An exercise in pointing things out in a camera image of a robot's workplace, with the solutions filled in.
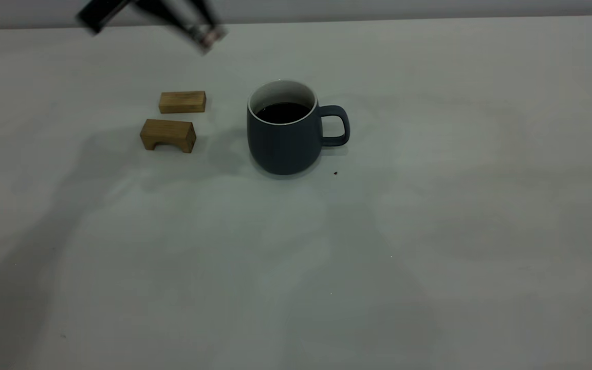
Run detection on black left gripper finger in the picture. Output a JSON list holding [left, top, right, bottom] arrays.
[[77, 0, 133, 34]]

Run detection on dark grey ceramic mug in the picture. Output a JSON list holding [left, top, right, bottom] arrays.
[[247, 80, 351, 176]]

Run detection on black coffee liquid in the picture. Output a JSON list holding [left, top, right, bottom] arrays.
[[254, 102, 312, 124]]

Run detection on flat wooden block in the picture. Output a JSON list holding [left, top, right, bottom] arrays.
[[159, 91, 207, 114]]

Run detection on arched wooden block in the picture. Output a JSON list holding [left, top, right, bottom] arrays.
[[140, 119, 197, 154]]

